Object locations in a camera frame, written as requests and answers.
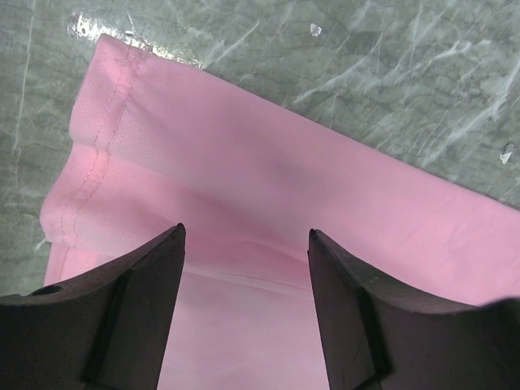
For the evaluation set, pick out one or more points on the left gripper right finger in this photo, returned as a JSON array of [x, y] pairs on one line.
[[380, 333]]

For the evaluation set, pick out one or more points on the pink t shirt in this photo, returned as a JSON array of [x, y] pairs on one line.
[[157, 143]]

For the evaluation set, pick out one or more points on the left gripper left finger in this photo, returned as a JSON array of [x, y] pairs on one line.
[[104, 329]]

